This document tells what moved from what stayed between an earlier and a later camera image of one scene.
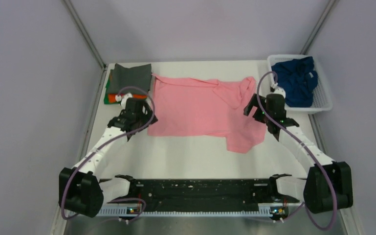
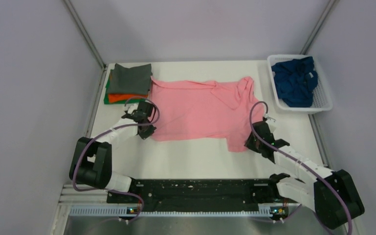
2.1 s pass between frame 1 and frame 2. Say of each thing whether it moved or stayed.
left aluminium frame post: stayed
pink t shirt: stayed
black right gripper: moved
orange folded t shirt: stayed
